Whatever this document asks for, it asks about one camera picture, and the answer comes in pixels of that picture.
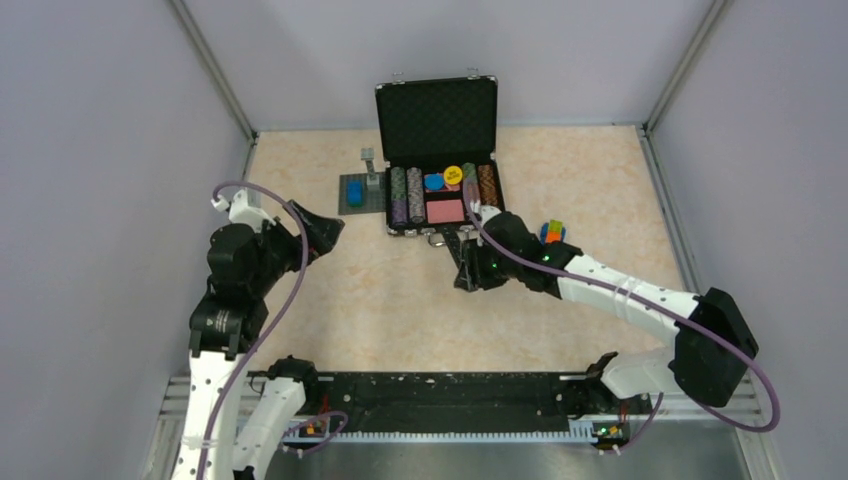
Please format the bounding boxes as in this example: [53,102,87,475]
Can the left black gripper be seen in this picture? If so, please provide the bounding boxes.
[250,198,345,293]

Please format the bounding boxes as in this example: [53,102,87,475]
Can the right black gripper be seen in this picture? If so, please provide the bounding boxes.
[456,236,521,292]

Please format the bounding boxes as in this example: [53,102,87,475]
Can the black remote control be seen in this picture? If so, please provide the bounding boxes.
[437,226,478,292]

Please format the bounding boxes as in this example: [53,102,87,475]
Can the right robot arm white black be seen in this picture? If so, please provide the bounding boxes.
[463,206,759,412]

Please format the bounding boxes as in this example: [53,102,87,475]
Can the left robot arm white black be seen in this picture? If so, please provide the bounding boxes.
[171,191,345,479]

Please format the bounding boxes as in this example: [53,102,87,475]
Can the colourful toy block car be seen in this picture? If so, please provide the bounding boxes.
[539,220,567,245]

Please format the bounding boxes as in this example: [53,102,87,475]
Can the orange brown chip stack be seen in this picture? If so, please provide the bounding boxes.
[477,165,499,208]

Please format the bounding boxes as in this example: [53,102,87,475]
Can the green orange chip stack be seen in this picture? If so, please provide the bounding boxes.
[461,162,481,202]

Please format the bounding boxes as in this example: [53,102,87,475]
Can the blue lego brick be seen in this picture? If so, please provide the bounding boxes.
[346,181,365,208]

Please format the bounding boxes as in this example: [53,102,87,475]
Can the grey lego baseplate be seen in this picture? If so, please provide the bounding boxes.
[337,173,385,215]

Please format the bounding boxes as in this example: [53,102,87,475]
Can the pink card deck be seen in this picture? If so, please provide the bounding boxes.
[426,199,465,224]

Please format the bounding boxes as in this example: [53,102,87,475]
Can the yellow round chip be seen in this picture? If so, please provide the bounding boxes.
[442,165,464,186]

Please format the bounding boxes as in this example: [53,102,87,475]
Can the blue round chip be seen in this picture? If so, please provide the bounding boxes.
[423,174,445,193]

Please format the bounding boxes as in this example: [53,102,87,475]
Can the grey lego tower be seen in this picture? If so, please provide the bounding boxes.
[360,147,382,192]

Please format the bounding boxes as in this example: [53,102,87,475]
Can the green purple chip stack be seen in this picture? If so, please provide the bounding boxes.
[390,167,408,225]

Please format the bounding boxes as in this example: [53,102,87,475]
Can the black poker chip case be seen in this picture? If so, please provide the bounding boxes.
[374,75,505,237]

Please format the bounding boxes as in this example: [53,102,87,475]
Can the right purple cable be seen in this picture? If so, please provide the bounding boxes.
[463,182,783,455]

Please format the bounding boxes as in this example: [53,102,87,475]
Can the purple cable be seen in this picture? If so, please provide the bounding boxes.
[463,182,783,455]
[195,182,349,480]

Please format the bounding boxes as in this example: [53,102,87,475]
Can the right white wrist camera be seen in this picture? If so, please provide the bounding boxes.
[477,205,502,226]

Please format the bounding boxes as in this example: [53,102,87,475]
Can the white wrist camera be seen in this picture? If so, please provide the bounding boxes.
[211,188,277,233]
[477,205,502,226]

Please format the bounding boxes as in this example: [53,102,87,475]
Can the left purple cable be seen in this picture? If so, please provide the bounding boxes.
[195,182,349,480]

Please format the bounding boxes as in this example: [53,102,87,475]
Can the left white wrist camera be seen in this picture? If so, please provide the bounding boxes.
[211,188,277,233]

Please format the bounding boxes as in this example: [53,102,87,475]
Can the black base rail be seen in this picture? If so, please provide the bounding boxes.
[283,372,653,447]

